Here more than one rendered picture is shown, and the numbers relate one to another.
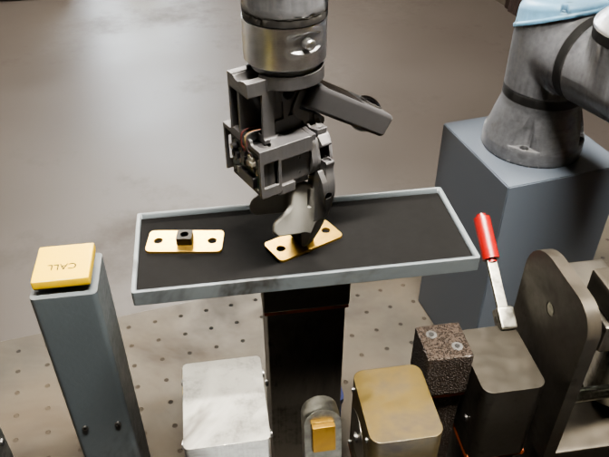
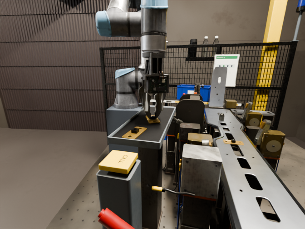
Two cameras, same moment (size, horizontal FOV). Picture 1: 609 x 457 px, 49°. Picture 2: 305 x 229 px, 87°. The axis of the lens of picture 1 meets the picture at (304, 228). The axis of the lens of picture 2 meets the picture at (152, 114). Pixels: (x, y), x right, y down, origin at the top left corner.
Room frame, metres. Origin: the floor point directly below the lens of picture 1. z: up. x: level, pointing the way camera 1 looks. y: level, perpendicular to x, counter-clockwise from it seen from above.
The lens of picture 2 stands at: (0.37, 0.50, 1.34)
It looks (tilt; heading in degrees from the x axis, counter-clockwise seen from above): 16 degrees down; 292
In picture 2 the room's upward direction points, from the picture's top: straight up
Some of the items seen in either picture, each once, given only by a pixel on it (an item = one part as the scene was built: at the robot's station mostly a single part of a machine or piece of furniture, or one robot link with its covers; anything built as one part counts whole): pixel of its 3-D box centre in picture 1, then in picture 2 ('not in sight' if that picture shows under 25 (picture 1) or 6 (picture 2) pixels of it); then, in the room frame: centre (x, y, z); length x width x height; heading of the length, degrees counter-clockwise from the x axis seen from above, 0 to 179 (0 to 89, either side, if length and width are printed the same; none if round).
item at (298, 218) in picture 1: (295, 220); (159, 106); (0.55, 0.01, 1.21); 0.06 x 0.03 x 0.09; 124
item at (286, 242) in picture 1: (304, 237); (152, 117); (0.58, 0.00, 1.17); 0.08 x 0.04 x 0.01; 124
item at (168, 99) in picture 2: not in sight; (191, 100); (0.62, -1.13, 1.01); 0.90 x 0.22 x 0.03; 9
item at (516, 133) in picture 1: (536, 113); (126, 98); (0.90, -0.35, 1.15); 0.15 x 0.15 x 0.10
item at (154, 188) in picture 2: not in sight; (172, 191); (0.46, 0.13, 1.00); 0.12 x 0.01 x 0.01; 9
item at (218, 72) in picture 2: not in sight; (218, 87); (0.39, -1.00, 1.17); 0.12 x 0.01 x 0.34; 9
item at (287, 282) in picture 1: (301, 240); (150, 120); (0.58, 0.00, 1.16); 0.37 x 0.14 x 0.02; 99
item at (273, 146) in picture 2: not in sight; (268, 165); (0.11, -0.36, 0.87); 0.12 x 0.07 x 0.35; 9
